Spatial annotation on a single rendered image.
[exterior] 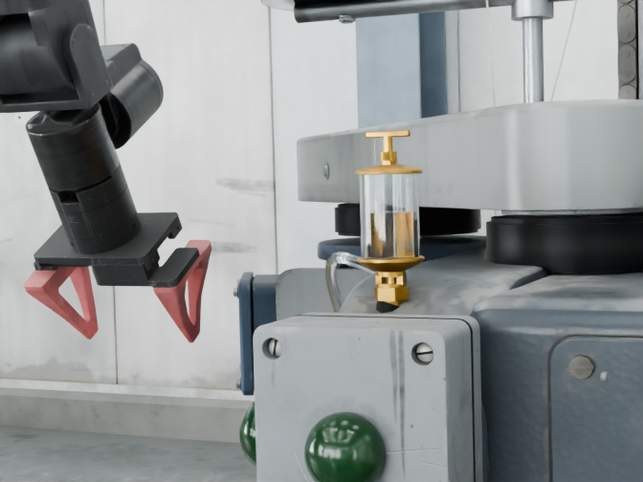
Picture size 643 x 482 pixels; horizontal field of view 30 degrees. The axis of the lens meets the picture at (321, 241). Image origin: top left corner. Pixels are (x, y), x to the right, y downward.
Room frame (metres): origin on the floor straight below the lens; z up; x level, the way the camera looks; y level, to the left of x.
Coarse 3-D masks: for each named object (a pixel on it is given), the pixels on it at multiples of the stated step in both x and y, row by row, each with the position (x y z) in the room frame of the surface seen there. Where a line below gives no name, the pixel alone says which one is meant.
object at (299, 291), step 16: (288, 272) 0.92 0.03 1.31; (304, 272) 0.91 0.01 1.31; (320, 272) 0.91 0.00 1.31; (352, 272) 0.89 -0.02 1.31; (288, 288) 0.92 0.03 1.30; (304, 288) 0.91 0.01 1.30; (320, 288) 0.91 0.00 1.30; (352, 288) 0.89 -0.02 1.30; (288, 304) 0.92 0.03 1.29; (304, 304) 0.91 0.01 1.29; (320, 304) 0.91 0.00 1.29
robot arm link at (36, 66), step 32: (0, 0) 0.83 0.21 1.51; (32, 0) 0.82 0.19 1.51; (64, 0) 0.84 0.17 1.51; (0, 32) 0.85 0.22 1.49; (32, 32) 0.84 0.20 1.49; (64, 32) 0.84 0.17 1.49; (96, 32) 0.87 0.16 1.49; (0, 64) 0.85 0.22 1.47; (32, 64) 0.84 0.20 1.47; (64, 64) 0.84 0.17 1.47
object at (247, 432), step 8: (248, 408) 0.46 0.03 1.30; (248, 416) 0.46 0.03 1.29; (240, 424) 0.46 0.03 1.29; (248, 424) 0.45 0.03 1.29; (240, 432) 0.46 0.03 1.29; (248, 432) 0.45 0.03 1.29; (240, 440) 0.46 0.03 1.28; (248, 440) 0.45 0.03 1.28; (248, 448) 0.45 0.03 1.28; (248, 456) 0.46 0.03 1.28
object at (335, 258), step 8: (336, 256) 0.59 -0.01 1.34; (344, 256) 0.59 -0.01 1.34; (352, 256) 0.59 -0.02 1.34; (360, 256) 0.59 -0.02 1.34; (328, 264) 0.60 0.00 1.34; (336, 264) 0.60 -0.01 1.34; (352, 264) 0.58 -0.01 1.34; (360, 264) 0.58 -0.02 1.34; (328, 272) 0.61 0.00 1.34; (336, 272) 0.62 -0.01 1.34; (368, 272) 0.58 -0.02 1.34; (328, 280) 0.62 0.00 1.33; (336, 280) 0.62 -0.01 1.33; (328, 288) 0.63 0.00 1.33; (336, 288) 0.63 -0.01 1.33; (336, 296) 0.63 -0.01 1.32; (336, 304) 0.64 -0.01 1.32; (336, 312) 0.64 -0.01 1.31
